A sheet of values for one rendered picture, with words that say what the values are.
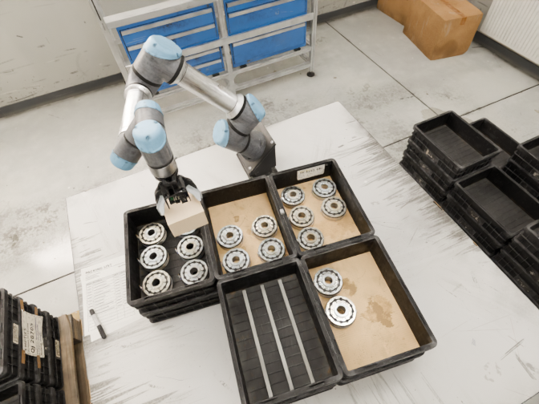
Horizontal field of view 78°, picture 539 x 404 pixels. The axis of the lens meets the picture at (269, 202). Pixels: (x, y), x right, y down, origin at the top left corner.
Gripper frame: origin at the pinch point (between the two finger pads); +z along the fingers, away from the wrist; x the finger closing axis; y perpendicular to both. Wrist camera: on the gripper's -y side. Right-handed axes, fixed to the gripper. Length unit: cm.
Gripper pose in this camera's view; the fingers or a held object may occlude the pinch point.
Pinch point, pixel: (180, 204)
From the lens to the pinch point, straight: 116.3
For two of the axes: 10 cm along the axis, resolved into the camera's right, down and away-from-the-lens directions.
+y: 4.2, 7.3, -5.4
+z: 0.5, 5.8, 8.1
